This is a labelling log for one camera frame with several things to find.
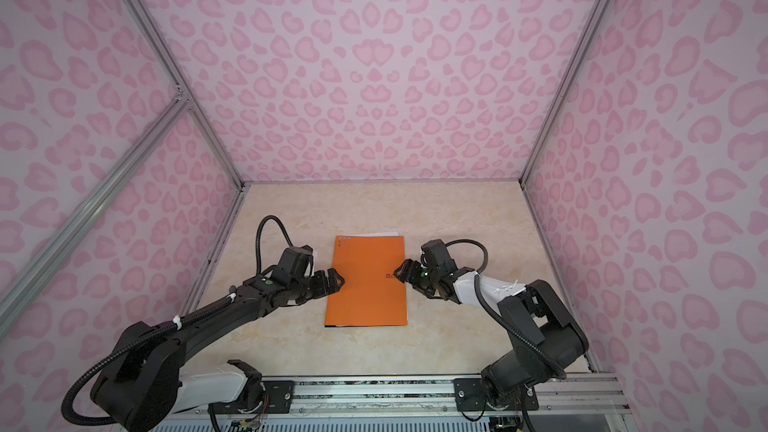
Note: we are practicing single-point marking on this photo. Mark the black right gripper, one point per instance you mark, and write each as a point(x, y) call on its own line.
point(414, 266)

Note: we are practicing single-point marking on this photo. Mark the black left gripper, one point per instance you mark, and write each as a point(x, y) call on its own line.
point(324, 287)

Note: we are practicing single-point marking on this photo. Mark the orange and black folder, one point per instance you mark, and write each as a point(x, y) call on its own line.
point(371, 296)

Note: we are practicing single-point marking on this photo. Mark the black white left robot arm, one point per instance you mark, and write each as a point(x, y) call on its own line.
point(140, 382)

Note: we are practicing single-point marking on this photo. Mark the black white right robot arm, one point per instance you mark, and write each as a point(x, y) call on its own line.
point(545, 338)

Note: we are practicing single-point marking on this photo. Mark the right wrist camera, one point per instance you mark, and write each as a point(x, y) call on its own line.
point(435, 255)

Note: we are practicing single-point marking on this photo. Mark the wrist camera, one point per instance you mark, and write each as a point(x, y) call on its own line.
point(435, 255)
point(294, 263)

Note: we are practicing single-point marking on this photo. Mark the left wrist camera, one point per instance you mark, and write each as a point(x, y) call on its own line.
point(294, 263)

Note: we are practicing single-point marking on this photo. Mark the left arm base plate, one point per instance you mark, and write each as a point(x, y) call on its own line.
point(268, 397)

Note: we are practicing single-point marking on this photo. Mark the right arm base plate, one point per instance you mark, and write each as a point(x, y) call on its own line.
point(478, 395)

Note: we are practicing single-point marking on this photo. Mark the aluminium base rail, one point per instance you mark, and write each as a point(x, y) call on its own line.
point(582, 402)

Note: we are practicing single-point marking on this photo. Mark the aluminium corner frame post left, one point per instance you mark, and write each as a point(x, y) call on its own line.
point(163, 53)

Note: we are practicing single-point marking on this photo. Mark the aluminium corner frame post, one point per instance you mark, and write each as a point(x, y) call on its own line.
point(593, 23)
point(163, 53)

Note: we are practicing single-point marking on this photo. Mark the diagonal aluminium frame bar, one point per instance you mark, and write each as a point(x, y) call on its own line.
point(38, 272)

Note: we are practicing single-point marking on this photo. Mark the aluminium corner frame post right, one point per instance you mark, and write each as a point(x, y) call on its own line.
point(593, 23)

